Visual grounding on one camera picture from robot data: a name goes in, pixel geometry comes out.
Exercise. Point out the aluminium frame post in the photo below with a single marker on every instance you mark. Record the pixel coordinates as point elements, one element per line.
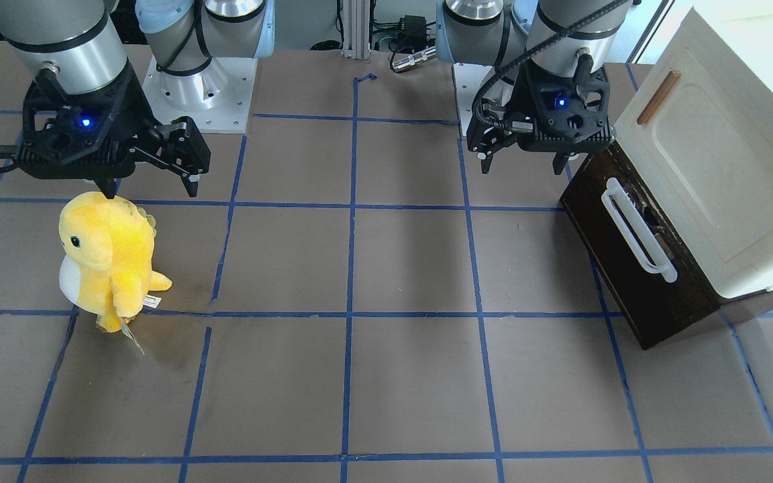
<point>356,29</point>

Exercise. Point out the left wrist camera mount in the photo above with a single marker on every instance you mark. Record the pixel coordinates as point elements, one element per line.
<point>570,107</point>

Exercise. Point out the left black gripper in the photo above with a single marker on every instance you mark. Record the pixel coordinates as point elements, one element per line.
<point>519,98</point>

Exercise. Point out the dark brown wooden drawer cabinet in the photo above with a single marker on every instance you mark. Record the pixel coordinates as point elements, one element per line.
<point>654,309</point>

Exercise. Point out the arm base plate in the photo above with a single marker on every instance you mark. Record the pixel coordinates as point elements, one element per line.
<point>218,99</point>
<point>468,78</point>

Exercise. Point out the yellow plush dinosaur toy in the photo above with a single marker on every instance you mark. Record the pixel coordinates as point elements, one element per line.
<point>107,270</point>

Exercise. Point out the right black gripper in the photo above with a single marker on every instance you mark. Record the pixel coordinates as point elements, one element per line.
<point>133,102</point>

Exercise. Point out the cream plastic storage box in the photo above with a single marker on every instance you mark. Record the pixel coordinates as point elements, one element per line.
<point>699,131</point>

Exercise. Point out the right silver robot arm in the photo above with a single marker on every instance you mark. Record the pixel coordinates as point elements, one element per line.
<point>79,41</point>

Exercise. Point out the white drawer handle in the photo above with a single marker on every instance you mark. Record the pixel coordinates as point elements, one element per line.
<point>635,231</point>

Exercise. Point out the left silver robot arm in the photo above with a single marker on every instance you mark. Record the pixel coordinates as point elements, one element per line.
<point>566,38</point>

